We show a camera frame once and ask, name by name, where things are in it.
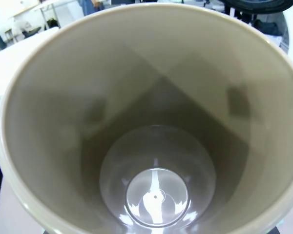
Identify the black bag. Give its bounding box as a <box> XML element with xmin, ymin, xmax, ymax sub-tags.
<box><xmin>251</xmin><ymin>19</ymin><xmax>284</xmax><ymax>37</ymax></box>

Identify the beige plastic cup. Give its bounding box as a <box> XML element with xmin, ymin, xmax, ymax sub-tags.
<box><xmin>0</xmin><ymin>2</ymin><xmax>293</xmax><ymax>234</ymax></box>

